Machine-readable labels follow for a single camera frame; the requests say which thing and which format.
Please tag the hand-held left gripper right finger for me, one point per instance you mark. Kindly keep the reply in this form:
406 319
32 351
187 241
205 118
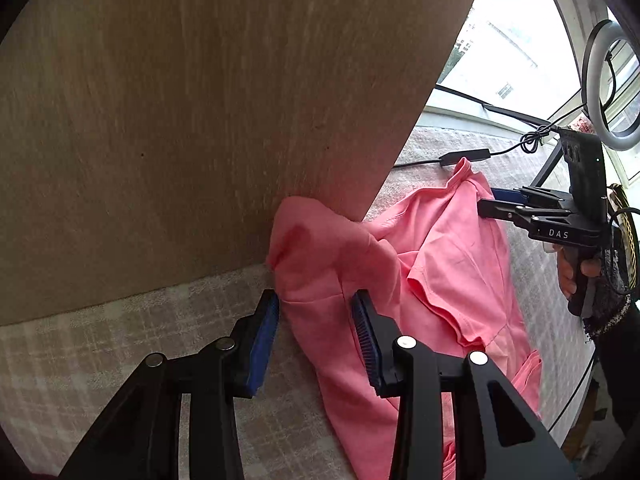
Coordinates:
364 340

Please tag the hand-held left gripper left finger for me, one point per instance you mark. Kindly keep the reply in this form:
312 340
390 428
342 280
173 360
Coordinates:
262 345

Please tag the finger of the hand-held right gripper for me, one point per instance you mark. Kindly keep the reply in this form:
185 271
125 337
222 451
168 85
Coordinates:
500 209
510 194

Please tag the pink shirt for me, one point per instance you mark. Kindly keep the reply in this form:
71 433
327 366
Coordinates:
440 250

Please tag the person's right forearm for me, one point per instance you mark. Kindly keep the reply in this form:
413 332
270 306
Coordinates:
620 360

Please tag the person's right hand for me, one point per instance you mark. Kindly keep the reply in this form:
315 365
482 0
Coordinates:
567 275

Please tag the black tripod stand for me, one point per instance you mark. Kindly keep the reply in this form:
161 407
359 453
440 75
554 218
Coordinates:
500 110

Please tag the plaid grey tablecloth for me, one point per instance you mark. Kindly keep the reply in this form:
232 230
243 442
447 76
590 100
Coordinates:
125 330

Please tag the window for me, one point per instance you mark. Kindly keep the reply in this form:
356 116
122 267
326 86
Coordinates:
510 50

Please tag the plywood board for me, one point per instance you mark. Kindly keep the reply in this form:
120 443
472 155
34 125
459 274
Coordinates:
200 110

